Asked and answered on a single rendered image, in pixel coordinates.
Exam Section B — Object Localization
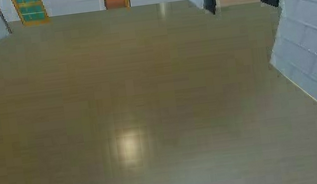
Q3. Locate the teal glass door yellow frame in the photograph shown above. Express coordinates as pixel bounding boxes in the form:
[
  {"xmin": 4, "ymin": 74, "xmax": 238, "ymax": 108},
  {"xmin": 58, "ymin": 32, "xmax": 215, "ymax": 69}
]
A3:
[{"xmin": 9, "ymin": 0, "xmax": 51, "ymax": 29}]

